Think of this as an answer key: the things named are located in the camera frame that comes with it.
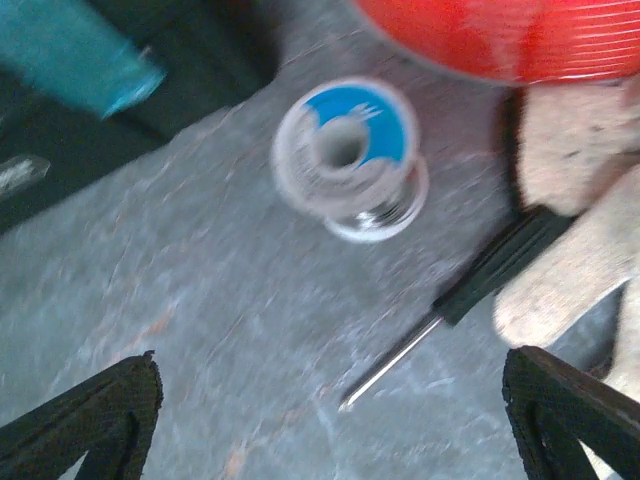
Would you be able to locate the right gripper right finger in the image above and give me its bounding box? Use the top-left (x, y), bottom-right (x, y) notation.
top-left (502, 346), bottom-right (639, 479)

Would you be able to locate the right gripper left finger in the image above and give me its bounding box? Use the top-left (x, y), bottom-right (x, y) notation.
top-left (1, 350), bottom-right (163, 479)

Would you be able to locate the black handled screwdriver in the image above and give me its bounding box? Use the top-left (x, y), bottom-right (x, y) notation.
top-left (339, 205), bottom-right (576, 412)

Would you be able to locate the beige work glove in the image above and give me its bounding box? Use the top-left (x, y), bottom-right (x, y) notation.
top-left (493, 75), bottom-right (639, 400)

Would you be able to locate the black tool box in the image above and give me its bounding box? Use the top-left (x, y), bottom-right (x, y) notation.
top-left (1, 1), bottom-right (279, 230)

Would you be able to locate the red tubing spool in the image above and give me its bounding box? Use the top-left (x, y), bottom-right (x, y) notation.
top-left (353, 0), bottom-right (639, 84)

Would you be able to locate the solder wire spool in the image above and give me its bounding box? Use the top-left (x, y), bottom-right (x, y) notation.
top-left (270, 76), bottom-right (429, 243)

